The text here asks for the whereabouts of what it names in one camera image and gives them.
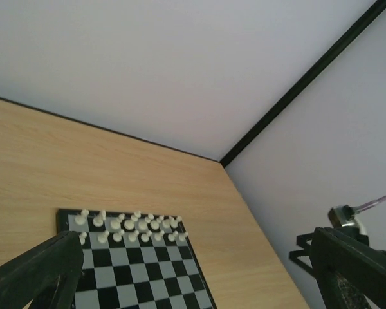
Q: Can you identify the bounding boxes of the black frame post right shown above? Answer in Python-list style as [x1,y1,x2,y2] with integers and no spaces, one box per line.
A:
[219,0,386,168]

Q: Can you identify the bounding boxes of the black and grey chessboard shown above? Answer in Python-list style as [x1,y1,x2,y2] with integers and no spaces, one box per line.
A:
[56,209,216,308]

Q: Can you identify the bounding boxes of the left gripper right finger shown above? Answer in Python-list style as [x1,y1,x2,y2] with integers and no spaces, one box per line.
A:
[311,227,386,308]

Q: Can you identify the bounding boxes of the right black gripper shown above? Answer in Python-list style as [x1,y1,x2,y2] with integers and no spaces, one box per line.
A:
[288,225,386,274]

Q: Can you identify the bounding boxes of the white chess piece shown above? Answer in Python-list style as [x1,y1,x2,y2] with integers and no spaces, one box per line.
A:
[110,213,125,230]
[93,210,106,227]
[169,216,182,229]
[124,211,141,231]
[161,216,173,229]
[137,213,154,232]
[75,209,89,225]
[149,216,165,232]

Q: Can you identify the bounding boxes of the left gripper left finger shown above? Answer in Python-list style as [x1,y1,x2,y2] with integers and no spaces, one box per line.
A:
[0,231,84,308]

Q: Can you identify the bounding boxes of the white chess pawn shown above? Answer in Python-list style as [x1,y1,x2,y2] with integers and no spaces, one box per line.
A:
[140,230,152,243]
[112,229,125,243]
[79,232,87,246]
[167,231,178,242]
[178,232,188,242]
[128,230,139,243]
[97,230,110,244]
[154,230,165,241]

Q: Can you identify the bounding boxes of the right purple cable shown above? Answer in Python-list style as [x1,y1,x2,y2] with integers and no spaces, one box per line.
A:
[353,191,386,213]

